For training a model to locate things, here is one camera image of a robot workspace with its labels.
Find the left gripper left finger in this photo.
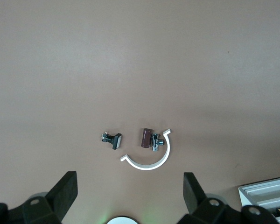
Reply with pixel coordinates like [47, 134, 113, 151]
[22, 171, 78, 224]

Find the black square push button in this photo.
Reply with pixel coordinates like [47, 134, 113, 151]
[101, 131, 124, 151]

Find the brown table cover sheet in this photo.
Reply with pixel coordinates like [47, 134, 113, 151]
[0, 0, 280, 224]

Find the white curved half-ring clamp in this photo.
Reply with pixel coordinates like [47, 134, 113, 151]
[119, 128, 172, 171]

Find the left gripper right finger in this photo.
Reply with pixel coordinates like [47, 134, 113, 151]
[178, 172, 243, 224]

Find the small brown clip part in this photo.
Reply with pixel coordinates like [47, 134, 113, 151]
[139, 127, 165, 152]

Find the white drawer cabinet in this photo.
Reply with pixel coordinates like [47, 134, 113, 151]
[237, 176, 280, 224]

